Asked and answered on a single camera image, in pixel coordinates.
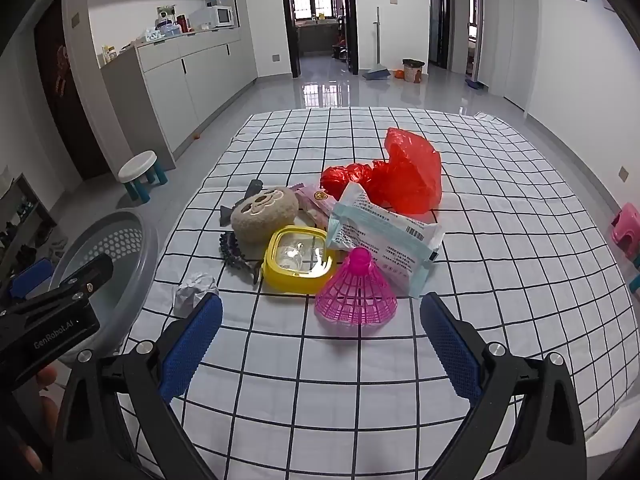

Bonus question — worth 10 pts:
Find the pink mesh ball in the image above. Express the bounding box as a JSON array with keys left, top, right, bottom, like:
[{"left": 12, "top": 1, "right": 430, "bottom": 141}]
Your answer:
[{"left": 315, "top": 246, "right": 399, "bottom": 338}]

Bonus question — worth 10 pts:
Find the pink snack packet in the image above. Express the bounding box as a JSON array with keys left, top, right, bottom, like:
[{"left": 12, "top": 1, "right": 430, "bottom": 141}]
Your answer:
[{"left": 290, "top": 183, "right": 351, "bottom": 221}]

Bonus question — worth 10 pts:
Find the grey perforated plastic basket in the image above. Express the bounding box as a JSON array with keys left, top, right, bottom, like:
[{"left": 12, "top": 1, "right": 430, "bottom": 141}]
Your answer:
[{"left": 47, "top": 208, "right": 160, "bottom": 366}]

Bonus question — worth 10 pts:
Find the white stool with teal legs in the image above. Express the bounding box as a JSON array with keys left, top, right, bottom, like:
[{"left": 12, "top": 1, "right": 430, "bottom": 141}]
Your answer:
[{"left": 117, "top": 151, "right": 168, "bottom": 204}]

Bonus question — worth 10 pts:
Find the broom with grey dustpan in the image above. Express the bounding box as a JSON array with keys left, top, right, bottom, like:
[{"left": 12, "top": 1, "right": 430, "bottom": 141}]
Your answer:
[{"left": 362, "top": 7, "right": 392, "bottom": 82}]

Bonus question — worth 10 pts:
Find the white and blue wipes packet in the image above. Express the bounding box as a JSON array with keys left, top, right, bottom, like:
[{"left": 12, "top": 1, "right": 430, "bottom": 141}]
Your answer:
[{"left": 326, "top": 182, "right": 445, "bottom": 298}]

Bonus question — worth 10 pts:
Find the yellow tape ring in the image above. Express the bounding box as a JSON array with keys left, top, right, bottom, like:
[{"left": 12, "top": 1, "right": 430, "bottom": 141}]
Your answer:
[{"left": 261, "top": 226, "right": 341, "bottom": 295}]

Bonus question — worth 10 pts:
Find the table with checked cloth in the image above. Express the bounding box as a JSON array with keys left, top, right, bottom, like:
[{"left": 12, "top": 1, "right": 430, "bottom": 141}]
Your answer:
[{"left": 117, "top": 107, "right": 632, "bottom": 480}]

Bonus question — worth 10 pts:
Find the crumpled shiny red wrapper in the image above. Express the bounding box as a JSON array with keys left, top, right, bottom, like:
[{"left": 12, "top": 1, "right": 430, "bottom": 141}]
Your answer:
[{"left": 320, "top": 161, "right": 376, "bottom": 201}]

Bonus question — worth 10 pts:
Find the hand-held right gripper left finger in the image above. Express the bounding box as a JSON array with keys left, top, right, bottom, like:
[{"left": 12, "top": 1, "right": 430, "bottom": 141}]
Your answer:
[{"left": 52, "top": 292, "right": 223, "bottom": 480}]

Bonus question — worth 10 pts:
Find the grey shark toy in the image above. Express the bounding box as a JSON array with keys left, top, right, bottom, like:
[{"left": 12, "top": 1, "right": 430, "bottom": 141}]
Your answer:
[{"left": 218, "top": 179, "right": 266, "bottom": 226}]

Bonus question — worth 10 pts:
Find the grey shoe rack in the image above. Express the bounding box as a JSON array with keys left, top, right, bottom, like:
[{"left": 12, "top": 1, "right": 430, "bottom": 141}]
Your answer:
[{"left": 0, "top": 172, "right": 58, "bottom": 281}]

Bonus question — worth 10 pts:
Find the white microwave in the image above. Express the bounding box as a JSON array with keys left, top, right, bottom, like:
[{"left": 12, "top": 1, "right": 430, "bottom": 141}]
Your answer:
[{"left": 202, "top": 5, "right": 236, "bottom": 28}]

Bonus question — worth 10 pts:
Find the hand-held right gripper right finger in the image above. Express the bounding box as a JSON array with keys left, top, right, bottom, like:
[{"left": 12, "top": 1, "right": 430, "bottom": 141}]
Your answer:
[{"left": 420, "top": 292, "right": 588, "bottom": 480}]

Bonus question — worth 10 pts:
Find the red plastic bag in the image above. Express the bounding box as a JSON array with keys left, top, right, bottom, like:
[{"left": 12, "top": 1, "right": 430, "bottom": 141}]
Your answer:
[{"left": 367, "top": 127, "right": 443, "bottom": 216}]

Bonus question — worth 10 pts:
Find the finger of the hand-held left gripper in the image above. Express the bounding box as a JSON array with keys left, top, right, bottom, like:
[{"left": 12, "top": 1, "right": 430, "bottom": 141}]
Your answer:
[
  {"left": 47, "top": 252, "right": 113, "bottom": 307},
  {"left": 10, "top": 258, "right": 53, "bottom": 301}
]

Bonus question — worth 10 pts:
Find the beige plush keychain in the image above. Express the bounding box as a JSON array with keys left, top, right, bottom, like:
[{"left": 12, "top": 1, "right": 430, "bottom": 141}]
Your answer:
[{"left": 230, "top": 186, "right": 300, "bottom": 245}]

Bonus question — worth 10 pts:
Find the white paper ball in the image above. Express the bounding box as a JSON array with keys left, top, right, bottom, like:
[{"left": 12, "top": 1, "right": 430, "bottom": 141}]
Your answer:
[{"left": 172, "top": 272, "right": 220, "bottom": 318}]

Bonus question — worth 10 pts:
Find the person's left hand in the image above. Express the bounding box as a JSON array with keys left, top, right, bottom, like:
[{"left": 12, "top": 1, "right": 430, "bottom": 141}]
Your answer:
[{"left": 15, "top": 365, "right": 66, "bottom": 473}]

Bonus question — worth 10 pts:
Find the white floor cabinet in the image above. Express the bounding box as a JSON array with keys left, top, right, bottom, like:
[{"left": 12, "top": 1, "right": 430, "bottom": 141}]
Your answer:
[{"left": 100, "top": 30, "right": 258, "bottom": 171}]

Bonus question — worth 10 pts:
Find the dark wooden door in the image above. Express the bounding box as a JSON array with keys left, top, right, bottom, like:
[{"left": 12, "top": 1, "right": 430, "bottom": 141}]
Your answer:
[{"left": 34, "top": 0, "right": 111, "bottom": 181}]

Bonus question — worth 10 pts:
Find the pink plastic stool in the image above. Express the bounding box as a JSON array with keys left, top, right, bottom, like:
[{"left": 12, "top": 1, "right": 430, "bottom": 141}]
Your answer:
[{"left": 611, "top": 202, "right": 640, "bottom": 261}]

